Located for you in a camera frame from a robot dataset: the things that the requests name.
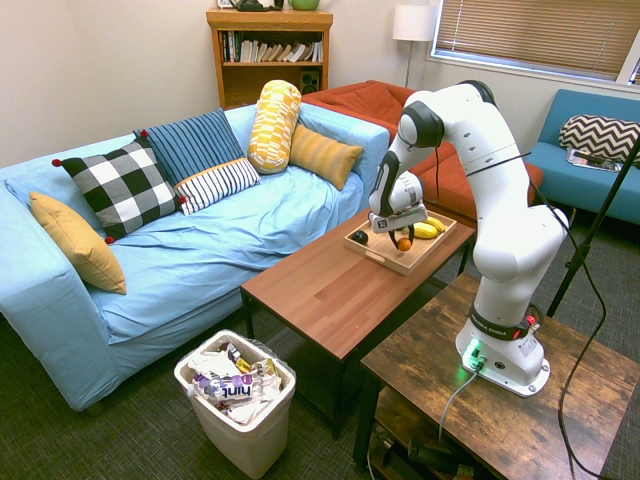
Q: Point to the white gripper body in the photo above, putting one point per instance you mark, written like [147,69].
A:
[395,220]

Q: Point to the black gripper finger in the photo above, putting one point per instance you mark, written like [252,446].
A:
[393,239]
[412,234]

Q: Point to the orange tangerine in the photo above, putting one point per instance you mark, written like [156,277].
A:
[404,244]

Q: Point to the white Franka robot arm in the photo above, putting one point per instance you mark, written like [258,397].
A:
[500,200]

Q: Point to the light wooden tray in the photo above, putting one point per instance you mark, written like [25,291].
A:
[400,257]

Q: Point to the yellow banana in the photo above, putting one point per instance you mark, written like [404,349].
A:
[437,224]

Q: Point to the dark avocado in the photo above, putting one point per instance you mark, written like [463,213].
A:
[359,238]

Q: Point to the reddish wooden coffee table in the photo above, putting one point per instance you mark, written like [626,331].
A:
[345,295]

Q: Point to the mustard striped pillow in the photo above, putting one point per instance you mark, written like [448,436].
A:
[322,154]

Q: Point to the yellow patterned bolster pillow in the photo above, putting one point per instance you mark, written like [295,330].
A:
[272,125]

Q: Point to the small black speaker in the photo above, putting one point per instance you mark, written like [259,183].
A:
[310,81]

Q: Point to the teal blue couch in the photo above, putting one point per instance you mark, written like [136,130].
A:
[575,185]

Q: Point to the white navy striped pillow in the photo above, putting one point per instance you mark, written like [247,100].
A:
[217,184]

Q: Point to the light blue sofa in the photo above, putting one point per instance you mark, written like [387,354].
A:
[210,245]

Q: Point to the black tripod stand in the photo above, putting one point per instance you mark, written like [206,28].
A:
[595,225]

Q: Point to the wooden bookshelf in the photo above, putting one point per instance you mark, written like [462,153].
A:
[270,82]

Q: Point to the magazine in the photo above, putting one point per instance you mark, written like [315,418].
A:
[590,161]

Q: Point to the white floor lamp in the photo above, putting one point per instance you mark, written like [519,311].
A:
[414,25]

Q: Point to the rustic dark wooden table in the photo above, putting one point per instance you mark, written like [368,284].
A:
[500,415]

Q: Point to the row of books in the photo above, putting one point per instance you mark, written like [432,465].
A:
[272,51]

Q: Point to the black white chevron pillow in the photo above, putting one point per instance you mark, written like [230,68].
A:
[600,135]

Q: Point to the crumpled wrappers and paper trash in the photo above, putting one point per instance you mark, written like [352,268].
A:
[232,382]

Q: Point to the blue striped pillow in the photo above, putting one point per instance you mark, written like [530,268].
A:
[192,145]

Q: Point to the green round vase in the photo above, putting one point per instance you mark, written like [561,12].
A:
[303,4]

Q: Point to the brown window blinds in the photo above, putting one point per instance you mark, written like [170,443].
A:
[540,30]

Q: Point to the white plastic trash bin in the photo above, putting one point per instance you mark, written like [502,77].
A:
[250,440]

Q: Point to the black object on bookshelf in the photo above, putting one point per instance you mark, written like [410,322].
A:
[252,5]

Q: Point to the black white checkered pillow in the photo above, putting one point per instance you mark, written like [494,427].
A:
[122,187]

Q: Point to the plain mustard pillow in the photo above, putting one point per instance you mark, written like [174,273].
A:
[80,245]

